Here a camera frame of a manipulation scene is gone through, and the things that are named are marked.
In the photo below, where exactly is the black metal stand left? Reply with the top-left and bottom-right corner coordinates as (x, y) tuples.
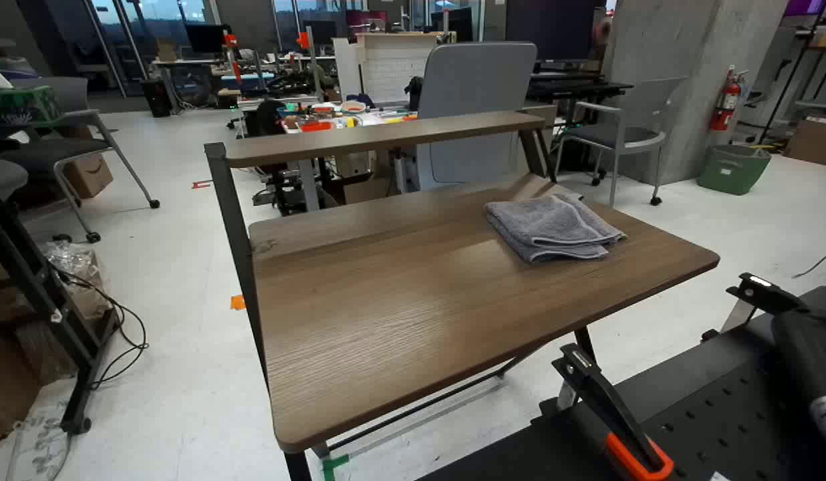
(0, 198), (112, 436)

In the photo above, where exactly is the orange floor tape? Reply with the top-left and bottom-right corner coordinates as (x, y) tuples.
(229, 293), (245, 310)

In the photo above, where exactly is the black clamp upper right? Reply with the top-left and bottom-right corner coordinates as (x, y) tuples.
(722, 273), (808, 332)

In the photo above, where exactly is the grey armchair right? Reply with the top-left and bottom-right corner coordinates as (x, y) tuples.
(554, 76), (681, 206)

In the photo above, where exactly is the black orange bar clamp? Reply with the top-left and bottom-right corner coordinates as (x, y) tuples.
(554, 344), (676, 481)

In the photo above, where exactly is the black computer monitor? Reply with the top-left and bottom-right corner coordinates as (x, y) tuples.
(184, 23), (224, 56)

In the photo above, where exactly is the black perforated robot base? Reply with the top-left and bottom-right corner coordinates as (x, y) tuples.
(423, 314), (826, 481)

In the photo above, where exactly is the green plastic bin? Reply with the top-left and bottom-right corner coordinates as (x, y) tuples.
(697, 143), (771, 194)

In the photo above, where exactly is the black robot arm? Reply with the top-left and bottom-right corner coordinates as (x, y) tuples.
(772, 310), (826, 441)

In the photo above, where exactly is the red fire extinguisher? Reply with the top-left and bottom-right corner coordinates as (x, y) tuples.
(709, 64), (744, 134)

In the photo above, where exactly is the cardboard box under chair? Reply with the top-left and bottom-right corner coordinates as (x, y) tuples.
(64, 151), (112, 199)

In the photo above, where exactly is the cluttered background table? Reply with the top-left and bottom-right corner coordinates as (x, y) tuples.
(276, 98), (416, 134)

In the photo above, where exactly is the cardboard box right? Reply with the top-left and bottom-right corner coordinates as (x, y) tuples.
(785, 119), (826, 163)

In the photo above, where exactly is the brown wooden desk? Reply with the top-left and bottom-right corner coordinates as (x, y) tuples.
(203, 108), (720, 481)

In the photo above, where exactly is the folded grey cloth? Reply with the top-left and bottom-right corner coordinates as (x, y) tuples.
(487, 194), (625, 265)

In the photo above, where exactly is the black cable on floor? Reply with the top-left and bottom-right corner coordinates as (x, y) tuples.
(45, 257), (152, 389)

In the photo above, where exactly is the white board background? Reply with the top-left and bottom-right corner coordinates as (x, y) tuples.
(335, 32), (435, 104)

